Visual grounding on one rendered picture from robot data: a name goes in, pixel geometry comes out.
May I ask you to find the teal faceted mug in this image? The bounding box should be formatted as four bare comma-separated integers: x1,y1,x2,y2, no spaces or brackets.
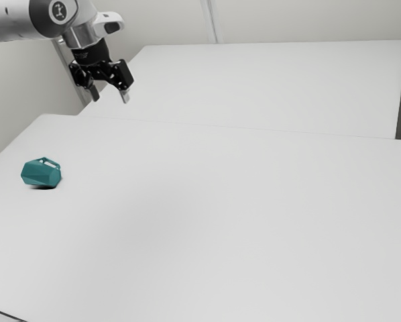
20,156,62,189

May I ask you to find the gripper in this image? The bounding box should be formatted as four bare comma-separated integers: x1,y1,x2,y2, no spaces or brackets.
68,38,135,105

